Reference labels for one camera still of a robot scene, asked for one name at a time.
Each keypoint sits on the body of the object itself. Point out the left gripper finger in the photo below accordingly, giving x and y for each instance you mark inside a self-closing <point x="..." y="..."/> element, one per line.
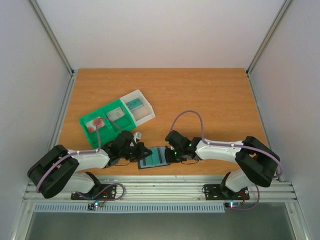
<point x="139" y="157"/>
<point x="143" y="151"/>

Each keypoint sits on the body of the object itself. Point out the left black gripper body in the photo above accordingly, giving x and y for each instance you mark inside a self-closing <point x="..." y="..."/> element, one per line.
<point x="132" y="154"/>

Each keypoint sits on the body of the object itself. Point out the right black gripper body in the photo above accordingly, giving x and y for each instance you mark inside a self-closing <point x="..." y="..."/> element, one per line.
<point x="169" y="155"/>

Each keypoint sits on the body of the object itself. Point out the blue card holder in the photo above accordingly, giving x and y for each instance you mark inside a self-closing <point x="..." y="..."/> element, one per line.
<point x="156" y="159"/>

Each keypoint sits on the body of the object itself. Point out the teal credit card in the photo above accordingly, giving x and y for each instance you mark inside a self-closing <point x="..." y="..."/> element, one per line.
<point x="147" y="162"/>
<point x="158" y="155"/>

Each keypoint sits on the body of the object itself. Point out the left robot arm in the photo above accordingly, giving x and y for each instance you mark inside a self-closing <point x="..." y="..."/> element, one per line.
<point x="61" y="169"/>

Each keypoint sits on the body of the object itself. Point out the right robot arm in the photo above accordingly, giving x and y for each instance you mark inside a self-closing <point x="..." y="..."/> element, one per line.
<point x="257" y="163"/>

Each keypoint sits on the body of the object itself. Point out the grey floral card stack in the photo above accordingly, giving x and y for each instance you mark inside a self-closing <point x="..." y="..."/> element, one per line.
<point x="115" y="114"/>

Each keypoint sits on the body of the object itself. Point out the teal VIP card stack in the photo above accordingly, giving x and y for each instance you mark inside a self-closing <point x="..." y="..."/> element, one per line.
<point x="134" y="104"/>

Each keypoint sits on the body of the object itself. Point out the red dotted card stack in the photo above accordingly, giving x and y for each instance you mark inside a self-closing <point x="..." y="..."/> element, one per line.
<point x="94" y="124"/>

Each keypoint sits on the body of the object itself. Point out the white plastic bin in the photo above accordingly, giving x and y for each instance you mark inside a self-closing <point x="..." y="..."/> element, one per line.
<point x="141" y="115"/>

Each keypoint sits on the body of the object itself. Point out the green plastic bin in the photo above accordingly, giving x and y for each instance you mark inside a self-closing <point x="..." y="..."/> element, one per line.
<point x="111" y="129"/>

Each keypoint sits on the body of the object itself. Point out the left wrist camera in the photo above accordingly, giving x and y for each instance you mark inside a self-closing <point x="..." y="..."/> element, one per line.
<point x="137" y="136"/>

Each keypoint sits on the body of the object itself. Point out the aluminium frame rail front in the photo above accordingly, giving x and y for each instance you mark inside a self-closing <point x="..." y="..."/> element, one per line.
<point x="186" y="188"/>

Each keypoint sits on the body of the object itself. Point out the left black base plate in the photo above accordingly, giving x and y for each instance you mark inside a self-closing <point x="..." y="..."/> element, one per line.
<point x="105" y="192"/>

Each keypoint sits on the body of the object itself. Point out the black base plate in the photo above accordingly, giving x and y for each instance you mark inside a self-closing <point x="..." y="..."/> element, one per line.
<point x="105" y="192"/>
<point x="214" y="192"/>

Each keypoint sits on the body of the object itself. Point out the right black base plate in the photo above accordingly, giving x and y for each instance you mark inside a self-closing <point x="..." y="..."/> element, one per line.
<point x="214" y="192"/>

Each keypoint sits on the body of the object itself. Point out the grey slotted cable duct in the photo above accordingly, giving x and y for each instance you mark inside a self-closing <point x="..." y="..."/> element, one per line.
<point x="129" y="208"/>

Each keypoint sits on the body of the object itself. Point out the left frame post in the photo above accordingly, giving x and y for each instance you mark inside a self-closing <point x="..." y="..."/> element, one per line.
<point x="47" y="28"/>

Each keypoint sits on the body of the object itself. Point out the frame post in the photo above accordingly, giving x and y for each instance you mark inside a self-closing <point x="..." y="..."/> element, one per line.
<point x="269" y="34"/>
<point x="47" y="28"/>

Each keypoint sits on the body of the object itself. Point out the right frame post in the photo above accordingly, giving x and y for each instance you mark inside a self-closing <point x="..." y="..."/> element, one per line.
<point x="269" y="34"/>

